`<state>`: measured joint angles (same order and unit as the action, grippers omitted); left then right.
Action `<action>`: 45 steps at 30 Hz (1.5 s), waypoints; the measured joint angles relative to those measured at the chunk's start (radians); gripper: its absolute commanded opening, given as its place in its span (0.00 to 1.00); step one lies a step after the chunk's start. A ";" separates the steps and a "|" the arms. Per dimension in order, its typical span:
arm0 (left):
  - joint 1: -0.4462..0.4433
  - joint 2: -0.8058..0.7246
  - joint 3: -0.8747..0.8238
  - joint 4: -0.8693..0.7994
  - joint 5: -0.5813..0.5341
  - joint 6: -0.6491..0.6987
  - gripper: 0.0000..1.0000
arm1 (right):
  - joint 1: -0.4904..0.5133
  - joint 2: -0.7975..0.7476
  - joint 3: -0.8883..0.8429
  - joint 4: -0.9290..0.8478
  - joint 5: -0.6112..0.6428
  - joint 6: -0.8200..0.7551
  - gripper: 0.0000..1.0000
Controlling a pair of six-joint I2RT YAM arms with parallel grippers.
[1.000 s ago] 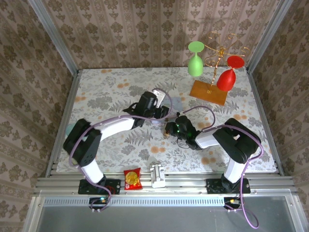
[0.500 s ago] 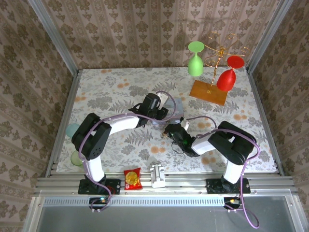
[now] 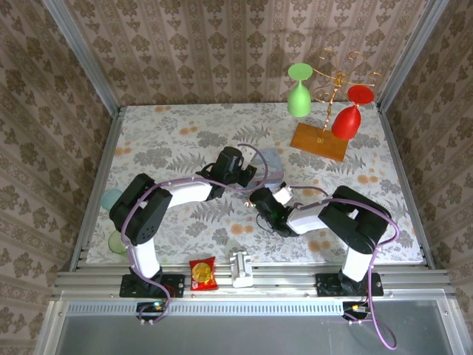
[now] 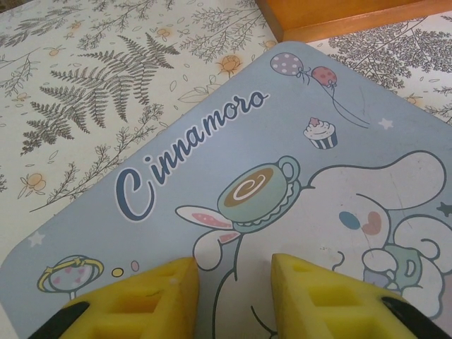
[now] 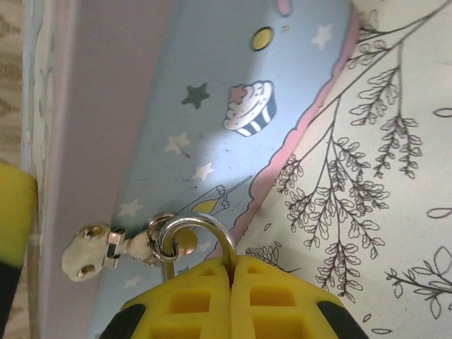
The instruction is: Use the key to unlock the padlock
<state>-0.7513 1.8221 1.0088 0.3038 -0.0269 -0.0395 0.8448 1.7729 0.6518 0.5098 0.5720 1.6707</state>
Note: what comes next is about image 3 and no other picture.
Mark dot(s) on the blue cartoon tin box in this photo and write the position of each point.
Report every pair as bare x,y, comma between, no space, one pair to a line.
273,166

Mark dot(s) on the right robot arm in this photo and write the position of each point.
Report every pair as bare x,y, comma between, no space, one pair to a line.
351,222

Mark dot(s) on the floral tablecloth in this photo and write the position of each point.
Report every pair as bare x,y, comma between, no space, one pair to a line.
177,129

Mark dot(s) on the red snack packet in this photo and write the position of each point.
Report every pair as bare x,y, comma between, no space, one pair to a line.
202,273

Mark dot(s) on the green plastic wine glass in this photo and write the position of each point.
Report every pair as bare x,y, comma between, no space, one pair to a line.
298,96

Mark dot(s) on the red plastic wine glass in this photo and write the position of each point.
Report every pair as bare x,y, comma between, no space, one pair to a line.
347,120

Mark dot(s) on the teal plastic cup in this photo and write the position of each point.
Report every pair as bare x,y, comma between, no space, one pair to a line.
110,199

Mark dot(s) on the grey metal panel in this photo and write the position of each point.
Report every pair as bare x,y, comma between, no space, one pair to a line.
240,334

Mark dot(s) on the small circuit board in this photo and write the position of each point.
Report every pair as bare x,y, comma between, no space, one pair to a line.
151,307
354,307

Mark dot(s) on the light green plastic cup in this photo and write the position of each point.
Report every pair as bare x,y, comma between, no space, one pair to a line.
116,244

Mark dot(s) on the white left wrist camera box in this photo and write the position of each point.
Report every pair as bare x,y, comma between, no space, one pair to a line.
253,157

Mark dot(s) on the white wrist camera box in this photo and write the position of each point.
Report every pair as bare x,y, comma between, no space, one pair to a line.
253,157
282,193

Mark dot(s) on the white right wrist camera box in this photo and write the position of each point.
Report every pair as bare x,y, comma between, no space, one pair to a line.
282,193

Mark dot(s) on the white plastic bracket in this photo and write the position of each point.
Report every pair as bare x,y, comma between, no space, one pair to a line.
242,270

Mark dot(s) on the aluminium frame rail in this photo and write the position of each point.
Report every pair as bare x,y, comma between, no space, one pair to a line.
281,277

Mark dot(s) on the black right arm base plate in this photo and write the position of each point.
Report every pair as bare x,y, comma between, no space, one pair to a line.
325,284

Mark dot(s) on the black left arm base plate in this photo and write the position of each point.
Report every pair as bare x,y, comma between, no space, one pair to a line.
173,284

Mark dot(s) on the aluminium frame post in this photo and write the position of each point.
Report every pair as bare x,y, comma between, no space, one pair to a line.
410,51
81,55

